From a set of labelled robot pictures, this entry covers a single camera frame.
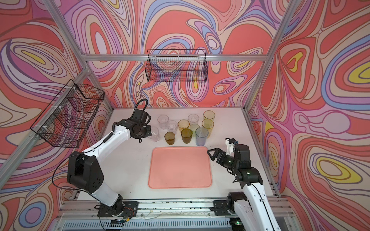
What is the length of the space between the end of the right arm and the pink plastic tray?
0.07m

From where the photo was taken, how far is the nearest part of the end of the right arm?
577mm

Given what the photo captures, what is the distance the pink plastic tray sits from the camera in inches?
32.4
